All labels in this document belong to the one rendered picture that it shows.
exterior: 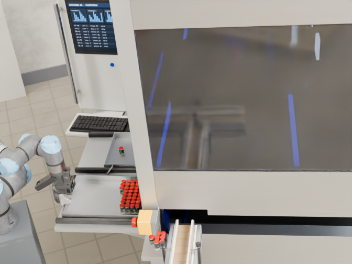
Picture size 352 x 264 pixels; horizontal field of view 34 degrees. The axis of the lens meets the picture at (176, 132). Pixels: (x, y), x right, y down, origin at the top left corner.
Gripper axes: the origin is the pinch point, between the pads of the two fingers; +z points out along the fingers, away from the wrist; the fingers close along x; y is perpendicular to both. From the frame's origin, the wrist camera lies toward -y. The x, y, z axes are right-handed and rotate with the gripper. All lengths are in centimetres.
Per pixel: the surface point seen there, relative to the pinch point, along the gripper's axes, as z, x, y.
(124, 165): 0.6, 27.8, 23.1
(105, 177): 1.2, 19.4, 15.4
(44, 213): 92, 88, -55
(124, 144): 3, 48, 19
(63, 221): 2.1, -8.2, 2.4
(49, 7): 25, 269, -89
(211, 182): -24, -13, 67
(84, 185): 3.4, 16.7, 5.7
